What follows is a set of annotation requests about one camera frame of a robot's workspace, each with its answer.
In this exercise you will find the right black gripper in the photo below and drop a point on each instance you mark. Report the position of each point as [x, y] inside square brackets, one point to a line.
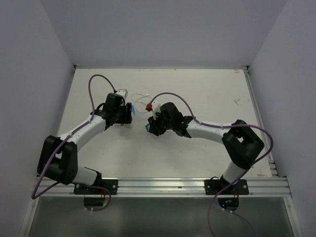
[155, 129]

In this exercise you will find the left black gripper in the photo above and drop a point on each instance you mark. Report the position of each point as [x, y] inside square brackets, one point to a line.
[127, 117]

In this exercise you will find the teal usb charger plug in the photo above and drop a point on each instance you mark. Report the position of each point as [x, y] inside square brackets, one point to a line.
[148, 127]

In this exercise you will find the white cube power socket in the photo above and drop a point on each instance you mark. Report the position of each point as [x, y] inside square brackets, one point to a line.
[126, 125]

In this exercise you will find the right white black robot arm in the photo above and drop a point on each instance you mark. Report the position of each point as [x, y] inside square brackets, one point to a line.
[241, 142]

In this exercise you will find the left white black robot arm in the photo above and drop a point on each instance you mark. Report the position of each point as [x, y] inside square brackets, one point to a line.
[59, 155]

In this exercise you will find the blue square plug adapter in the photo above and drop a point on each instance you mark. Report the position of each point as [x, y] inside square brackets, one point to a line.
[132, 110]

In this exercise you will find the right wrist camera red mount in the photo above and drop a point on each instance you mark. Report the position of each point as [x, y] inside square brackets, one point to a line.
[153, 107]

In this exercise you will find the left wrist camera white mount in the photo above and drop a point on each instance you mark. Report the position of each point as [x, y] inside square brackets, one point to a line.
[123, 93]

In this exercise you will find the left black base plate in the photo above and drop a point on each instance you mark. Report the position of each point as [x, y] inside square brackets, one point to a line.
[105, 186]

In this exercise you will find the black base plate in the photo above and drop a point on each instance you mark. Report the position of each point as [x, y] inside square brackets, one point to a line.
[105, 186]
[219, 186]

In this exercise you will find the aluminium extrusion rail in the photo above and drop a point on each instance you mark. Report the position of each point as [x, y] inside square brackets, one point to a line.
[196, 188]

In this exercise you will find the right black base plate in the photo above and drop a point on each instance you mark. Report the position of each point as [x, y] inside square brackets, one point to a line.
[219, 186]

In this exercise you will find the right side aluminium rail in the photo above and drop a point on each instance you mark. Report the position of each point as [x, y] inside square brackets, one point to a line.
[266, 139]

